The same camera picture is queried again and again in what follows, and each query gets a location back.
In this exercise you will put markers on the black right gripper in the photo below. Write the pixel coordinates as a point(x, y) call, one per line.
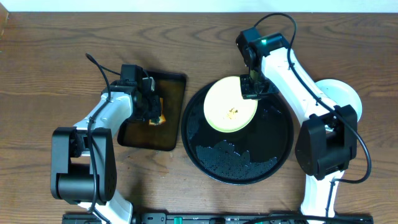
point(247, 94)

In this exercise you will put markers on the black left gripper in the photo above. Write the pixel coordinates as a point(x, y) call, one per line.
point(152, 109)

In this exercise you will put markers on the green and yellow sponge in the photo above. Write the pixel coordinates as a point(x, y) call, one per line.
point(161, 119)

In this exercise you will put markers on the yellow plate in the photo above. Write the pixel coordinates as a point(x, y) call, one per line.
point(224, 107)

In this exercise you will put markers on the light blue plate front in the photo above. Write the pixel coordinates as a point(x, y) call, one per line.
point(342, 94)

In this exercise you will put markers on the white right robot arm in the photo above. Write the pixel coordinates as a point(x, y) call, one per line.
point(325, 144)

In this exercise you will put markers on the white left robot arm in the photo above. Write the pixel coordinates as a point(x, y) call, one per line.
point(83, 165)

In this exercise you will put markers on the black rectangular water tray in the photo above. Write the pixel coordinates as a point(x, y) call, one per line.
point(171, 88)

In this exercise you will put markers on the black round tray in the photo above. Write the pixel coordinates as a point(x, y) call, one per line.
point(247, 156)

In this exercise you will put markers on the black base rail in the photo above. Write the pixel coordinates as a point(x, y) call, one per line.
point(162, 218)

